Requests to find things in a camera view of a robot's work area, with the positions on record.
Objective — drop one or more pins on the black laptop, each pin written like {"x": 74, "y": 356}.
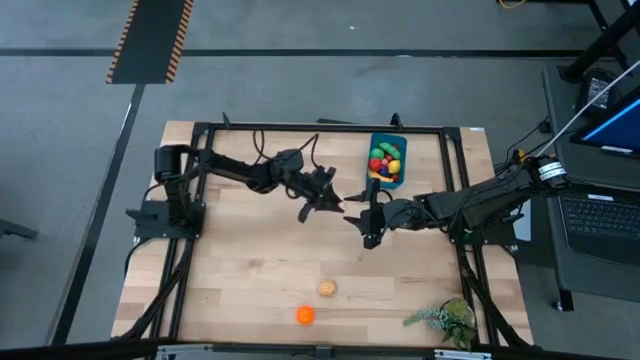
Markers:
{"x": 600, "y": 220}

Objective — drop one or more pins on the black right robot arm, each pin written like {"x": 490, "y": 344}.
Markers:
{"x": 480, "y": 200}

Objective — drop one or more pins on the silver metal bracket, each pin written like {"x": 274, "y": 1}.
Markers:
{"x": 185, "y": 352}
{"x": 462, "y": 355}

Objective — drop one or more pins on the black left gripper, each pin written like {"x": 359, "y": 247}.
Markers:
{"x": 312, "y": 187}

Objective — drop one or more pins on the black horizontal beam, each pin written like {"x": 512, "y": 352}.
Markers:
{"x": 75, "y": 350}

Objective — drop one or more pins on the tan toy potato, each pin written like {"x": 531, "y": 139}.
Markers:
{"x": 327, "y": 288}

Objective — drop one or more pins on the teal plastic tupperware container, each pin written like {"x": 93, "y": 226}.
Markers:
{"x": 400, "y": 140}

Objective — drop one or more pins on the orange toy orange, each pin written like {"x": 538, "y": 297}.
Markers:
{"x": 305, "y": 315}

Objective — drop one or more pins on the grey furniture leg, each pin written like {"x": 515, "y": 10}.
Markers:
{"x": 15, "y": 229}

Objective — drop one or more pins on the black power adapter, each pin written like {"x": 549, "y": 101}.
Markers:
{"x": 595, "y": 92}

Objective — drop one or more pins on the black orange striped floor mat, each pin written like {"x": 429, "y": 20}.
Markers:
{"x": 150, "y": 40}

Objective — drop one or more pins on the yellow toy lemon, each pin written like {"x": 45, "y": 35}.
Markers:
{"x": 394, "y": 166}

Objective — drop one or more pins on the green toy bell pepper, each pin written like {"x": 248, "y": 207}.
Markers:
{"x": 376, "y": 153}

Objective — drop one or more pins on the black stand legs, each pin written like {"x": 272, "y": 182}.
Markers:
{"x": 600, "y": 45}

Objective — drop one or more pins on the yellow toy banana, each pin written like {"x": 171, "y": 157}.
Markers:
{"x": 380, "y": 177}

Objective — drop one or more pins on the black metal table frame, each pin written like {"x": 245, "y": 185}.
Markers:
{"x": 325, "y": 127}

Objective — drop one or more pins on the monitor with blue screen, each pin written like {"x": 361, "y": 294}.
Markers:
{"x": 620, "y": 127}

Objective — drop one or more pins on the artificial green plant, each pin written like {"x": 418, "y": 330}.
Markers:
{"x": 452, "y": 320}

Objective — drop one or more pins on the purple toy eggplant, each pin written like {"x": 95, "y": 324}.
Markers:
{"x": 384, "y": 171}

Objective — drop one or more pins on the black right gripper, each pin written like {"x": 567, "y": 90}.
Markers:
{"x": 385, "y": 215}

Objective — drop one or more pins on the red green toy watermelon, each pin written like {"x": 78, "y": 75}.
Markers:
{"x": 375, "y": 164}

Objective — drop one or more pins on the yellow power plug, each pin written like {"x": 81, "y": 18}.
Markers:
{"x": 521, "y": 153}

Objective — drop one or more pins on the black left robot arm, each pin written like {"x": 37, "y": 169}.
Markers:
{"x": 225, "y": 167}

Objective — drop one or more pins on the white paper sheet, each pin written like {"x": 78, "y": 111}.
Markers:
{"x": 522, "y": 230}

